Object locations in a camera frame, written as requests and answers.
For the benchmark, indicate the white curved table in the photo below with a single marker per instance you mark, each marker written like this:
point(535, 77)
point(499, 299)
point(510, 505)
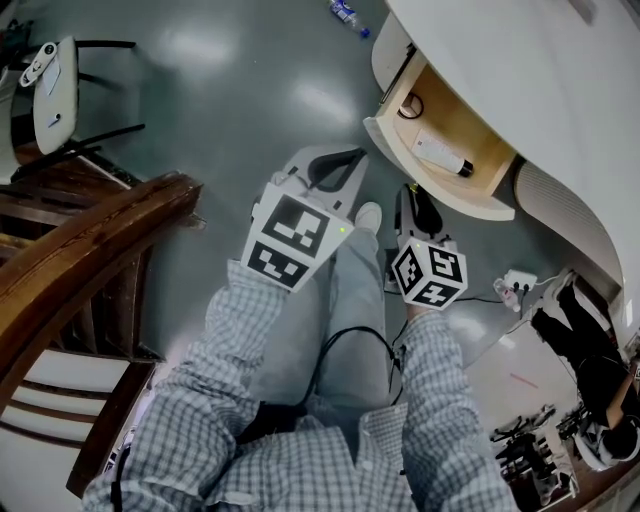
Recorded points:
point(525, 75)

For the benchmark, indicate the grey chair with black legs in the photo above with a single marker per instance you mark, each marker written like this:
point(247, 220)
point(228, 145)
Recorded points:
point(55, 110)

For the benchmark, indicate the white tube with black cap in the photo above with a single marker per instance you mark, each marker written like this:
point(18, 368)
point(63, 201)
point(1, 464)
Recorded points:
point(440, 150)

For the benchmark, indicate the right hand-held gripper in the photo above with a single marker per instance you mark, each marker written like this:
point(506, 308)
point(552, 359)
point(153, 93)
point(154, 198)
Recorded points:
point(430, 272)

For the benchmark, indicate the person's checked shirt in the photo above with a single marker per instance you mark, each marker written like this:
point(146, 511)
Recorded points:
point(310, 465)

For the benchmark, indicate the person's white shoe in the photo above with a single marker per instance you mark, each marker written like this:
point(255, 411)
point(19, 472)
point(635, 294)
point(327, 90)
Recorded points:
point(369, 216)

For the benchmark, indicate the plastic water bottle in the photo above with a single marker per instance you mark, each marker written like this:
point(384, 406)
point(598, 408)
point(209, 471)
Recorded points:
point(347, 12)

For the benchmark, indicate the white stair steps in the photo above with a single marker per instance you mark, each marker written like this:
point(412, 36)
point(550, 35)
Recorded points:
point(60, 370)

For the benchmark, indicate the person's grey trousers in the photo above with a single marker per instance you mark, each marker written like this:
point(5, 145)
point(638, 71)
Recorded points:
point(355, 300)

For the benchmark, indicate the person's left forearm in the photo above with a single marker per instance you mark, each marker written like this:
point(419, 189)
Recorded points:
point(225, 340)

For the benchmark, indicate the large white wooden drawer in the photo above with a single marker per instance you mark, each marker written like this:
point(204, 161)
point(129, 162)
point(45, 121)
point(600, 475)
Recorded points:
point(450, 115)

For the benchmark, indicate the cluttered equipment pile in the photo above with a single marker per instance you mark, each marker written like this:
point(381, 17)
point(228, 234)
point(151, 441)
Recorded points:
point(15, 35)

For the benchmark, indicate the small clear bottle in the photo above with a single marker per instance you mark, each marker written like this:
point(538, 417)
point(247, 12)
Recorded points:
point(507, 295)

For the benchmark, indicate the white round item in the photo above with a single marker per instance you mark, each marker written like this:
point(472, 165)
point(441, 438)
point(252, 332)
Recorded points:
point(409, 106)

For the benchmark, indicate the workbench equipment clutter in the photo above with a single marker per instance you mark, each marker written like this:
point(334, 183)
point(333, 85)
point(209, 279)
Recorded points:
point(525, 450)

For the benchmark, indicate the white paper card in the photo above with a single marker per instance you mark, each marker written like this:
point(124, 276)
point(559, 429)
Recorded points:
point(51, 77)

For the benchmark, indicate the wooden stair railing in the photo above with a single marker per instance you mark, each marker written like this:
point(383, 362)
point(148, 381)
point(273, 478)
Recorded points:
point(75, 250)

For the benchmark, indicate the small blue white item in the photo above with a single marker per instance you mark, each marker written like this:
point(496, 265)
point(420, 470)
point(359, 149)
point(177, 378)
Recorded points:
point(54, 120)

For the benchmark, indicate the person's right forearm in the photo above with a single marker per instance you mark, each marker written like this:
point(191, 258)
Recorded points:
point(435, 370)

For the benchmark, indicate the white handheld device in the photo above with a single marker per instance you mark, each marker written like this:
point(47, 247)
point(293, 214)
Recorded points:
point(37, 64)

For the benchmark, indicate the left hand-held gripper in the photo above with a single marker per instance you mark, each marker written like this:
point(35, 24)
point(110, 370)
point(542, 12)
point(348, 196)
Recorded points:
point(295, 230)

